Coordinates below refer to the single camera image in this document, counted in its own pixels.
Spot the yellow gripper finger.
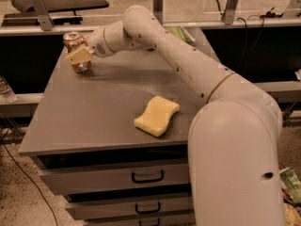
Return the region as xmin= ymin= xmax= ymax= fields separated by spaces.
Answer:
xmin=66 ymin=45 xmax=94 ymax=65

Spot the orange soda can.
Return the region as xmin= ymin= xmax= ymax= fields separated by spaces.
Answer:
xmin=62 ymin=31 xmax=92 ymax=74

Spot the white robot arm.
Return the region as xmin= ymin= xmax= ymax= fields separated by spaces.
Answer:
xmin=67 ymin=6 xmax=286 ymax=226

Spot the green jalapeno chip bag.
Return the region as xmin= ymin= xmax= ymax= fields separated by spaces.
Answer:
xmin=166 ymin=26 xmax=195 ymax=43

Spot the yellow snack bag in basket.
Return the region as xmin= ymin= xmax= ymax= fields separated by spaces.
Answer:
xmin=284 ymin=203 xmax=301 ymax=226

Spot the clear plastic water bottle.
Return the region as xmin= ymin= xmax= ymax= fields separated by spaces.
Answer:
xmin=0 ymin=76 xmax=17 ymax=103

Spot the grey drawer cabinet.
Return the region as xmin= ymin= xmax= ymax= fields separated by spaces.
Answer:
xmin=18 ymin=26 xmax=220 ymax=226

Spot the yellow sponge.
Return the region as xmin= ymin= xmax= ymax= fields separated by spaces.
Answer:
xmin=134 ymin=96 xmax=180 ymax=137

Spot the top drawer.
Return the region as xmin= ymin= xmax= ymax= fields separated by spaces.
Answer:
xmin=39 ymin=159 xmax=189 ymax=195

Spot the drawer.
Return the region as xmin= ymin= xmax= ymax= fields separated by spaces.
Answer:
xmin=84 ymin=214 xmax=195 ymax=226
xmin=66 ymin=193 xmax=193 ymax=219
xmin=39 ymin=159 xmax=189 ymax=195

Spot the middle drawer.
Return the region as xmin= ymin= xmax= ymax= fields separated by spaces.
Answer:
xmin=66 ymin=193 xmax=193 ymax=219

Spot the bottom drawer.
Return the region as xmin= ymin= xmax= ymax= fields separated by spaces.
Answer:
xmin=84 ymin=214 xmax=195 ymax=226

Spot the metal rail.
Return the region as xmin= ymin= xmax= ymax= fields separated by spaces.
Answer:
xmin=0 ymin=17 xmax=301 ymax=38

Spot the left metal bracket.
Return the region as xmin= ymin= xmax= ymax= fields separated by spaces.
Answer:
xmin=31 ymin=0 xmax=54 ymax=31

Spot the metal bracket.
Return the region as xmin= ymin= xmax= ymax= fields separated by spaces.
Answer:
xmin=222 ymin=0 xmax=239 ymax=24
xmin=152 ymin=0 xmax=164 ymax=24
xmin=31 ymin=0 xmax=54 ymax=31

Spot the middle metal bracket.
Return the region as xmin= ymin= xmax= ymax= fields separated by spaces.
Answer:
xmin=152 ymin=0 xmax=164 ymax=24

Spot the black floor cable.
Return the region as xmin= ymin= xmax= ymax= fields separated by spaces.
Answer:
xmin=0 ymin=132 xmax=60 ymax=226

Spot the right metal bracket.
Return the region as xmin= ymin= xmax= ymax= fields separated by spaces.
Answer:
xmin=222 ymin=0 xmax=239 ymax=24

